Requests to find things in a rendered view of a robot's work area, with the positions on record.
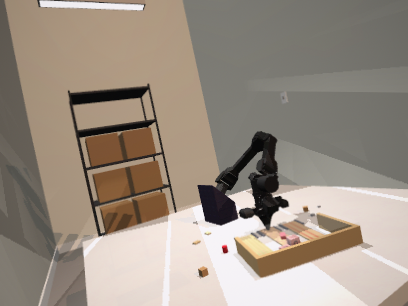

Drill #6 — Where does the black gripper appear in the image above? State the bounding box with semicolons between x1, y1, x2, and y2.
239;191;289;226

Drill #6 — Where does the tan open wooden tray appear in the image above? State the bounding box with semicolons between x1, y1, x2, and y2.
234;209;363;278

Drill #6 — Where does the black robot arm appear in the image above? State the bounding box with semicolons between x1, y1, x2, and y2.
215;131;284;214

